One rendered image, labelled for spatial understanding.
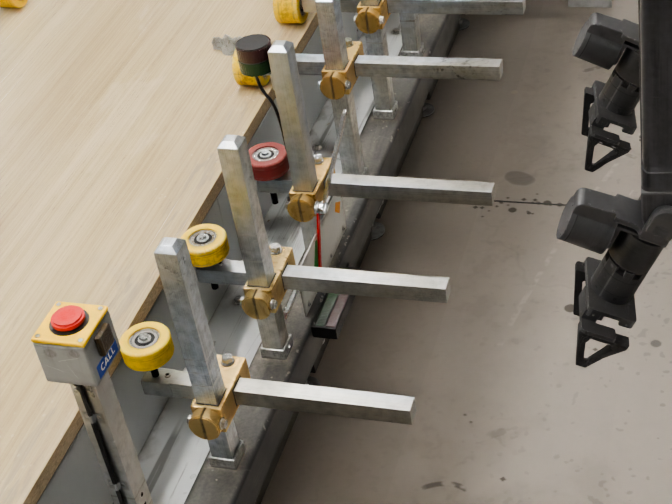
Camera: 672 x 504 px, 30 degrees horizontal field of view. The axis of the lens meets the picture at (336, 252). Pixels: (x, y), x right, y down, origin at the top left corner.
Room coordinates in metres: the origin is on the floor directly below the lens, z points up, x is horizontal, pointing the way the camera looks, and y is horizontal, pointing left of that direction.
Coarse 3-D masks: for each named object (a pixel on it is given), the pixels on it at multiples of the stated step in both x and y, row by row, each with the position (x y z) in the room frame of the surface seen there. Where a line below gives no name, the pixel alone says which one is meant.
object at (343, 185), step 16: (288, 176) 1.90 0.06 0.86; (336, 176) 1.87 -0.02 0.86; (352, 176) 1.87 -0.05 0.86; (368, 176) 1.86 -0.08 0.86; (384, 176) 1.85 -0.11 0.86; (272, 192) 1.90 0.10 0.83; (288, 192) 1.89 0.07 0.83; (336, 192) 1.85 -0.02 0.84; (352, 192) 1.84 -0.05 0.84; (368, 192) 1.83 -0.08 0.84; (384, 192) 1.82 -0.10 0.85; (400, 192) 1.81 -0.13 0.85; (416, 192) 1.80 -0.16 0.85; (432, 192) 1.79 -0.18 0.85; (448, 192) 1.77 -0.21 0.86; (464, 192) 1.76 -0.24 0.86; (480, 192) 1.75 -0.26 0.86
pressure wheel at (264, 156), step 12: (264, 144) 1.95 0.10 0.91; (276, 144) 1.94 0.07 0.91; (252, 156) 1.92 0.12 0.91; (264, 156) 1.91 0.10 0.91; (276, 156) 1.90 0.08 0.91; (252, 168) 1.89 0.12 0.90; (264, 168) 1.88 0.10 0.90; (276, 168) 1.88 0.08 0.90; (288, 168) 1.90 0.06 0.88; (264, 180) 1.88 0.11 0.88
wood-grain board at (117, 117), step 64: (64, 0) 2.72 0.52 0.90; (128, 0) 2.66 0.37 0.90; (192, 0) 2.60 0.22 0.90; (256, 0) 2.55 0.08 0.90; (0, 64) 2.45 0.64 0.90; (64, 64) 2.40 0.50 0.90; (128, 64) 2.35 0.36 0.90; (192, 64) 2.31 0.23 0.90; (0, 128) 2.18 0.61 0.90; (64, 128) 2.14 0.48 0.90; (128, 128) 2.10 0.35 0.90; (192, 128) 2.06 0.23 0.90; (256, 128) 2.06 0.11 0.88; (0, 192) 1.95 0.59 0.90; (64, 192) 1.91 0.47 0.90; (128, 192) 1.88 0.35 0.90; (192, 192) 1.84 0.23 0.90; (0, 256) 1.75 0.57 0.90; (64, 256) 1.72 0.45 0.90; (128, 256) 1.69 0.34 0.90; (0, 320) 1.58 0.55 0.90; (128, 320) 1.52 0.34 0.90; (0, 384) 1.42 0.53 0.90; (64, 384) 1.40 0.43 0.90; (0, 448) 1.29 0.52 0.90; (64, 448) 1.28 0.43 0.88
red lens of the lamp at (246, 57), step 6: (270, 42) 1.86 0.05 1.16; (264, 48) 1.84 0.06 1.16; (240, 54) 1.85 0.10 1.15; (246, 54) 1.84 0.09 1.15; (252, 54) 1.84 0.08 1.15; (258, 54) 1.84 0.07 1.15; (264, 54) 1.84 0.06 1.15; (240, 60) 1.85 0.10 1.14; (246, 60) 1.84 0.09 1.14; (252, 60) 1.84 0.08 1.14; (258, 60) 1.84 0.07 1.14; (264, 60) 1.84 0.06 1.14
